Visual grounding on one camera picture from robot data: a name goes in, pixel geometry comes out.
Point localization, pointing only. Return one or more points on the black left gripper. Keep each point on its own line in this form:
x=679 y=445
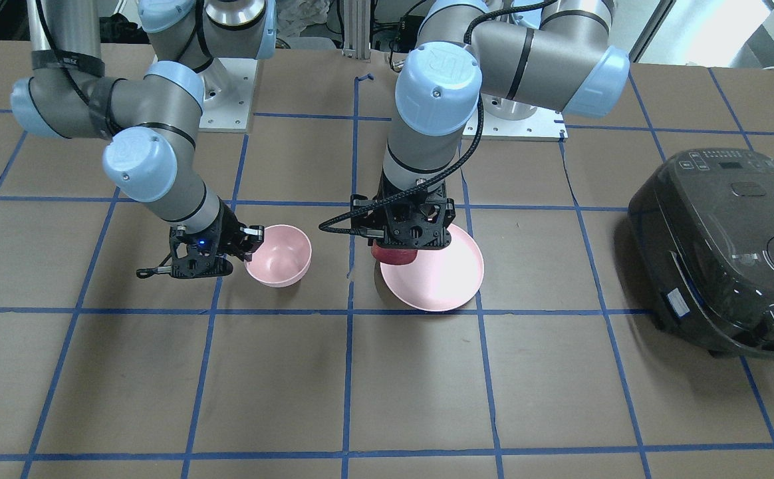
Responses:
x=446 y=214

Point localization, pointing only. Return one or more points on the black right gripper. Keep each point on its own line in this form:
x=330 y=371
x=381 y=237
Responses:
x=228 y=230

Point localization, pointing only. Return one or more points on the pink bowl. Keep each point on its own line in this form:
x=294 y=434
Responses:
x=283 y=258

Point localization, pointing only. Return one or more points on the red apple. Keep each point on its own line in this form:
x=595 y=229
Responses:
x=393 y=256

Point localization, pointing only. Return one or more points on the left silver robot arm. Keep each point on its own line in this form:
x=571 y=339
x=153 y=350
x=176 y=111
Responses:
x=550 y=54

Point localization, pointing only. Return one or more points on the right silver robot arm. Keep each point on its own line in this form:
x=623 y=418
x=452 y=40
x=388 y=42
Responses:
x=150 y=124

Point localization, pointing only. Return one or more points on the pink plate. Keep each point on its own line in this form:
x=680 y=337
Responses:
x=439 y=279

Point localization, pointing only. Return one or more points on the dark grey rice cooker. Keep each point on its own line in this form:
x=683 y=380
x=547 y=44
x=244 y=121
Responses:
x=704 y=226

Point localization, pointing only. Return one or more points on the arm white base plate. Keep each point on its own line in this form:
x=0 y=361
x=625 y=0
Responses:
x=511 y=120
x=229 y=95

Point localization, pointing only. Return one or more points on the aluminium frame post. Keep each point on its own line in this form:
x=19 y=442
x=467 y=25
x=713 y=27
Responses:
x=356 y=29

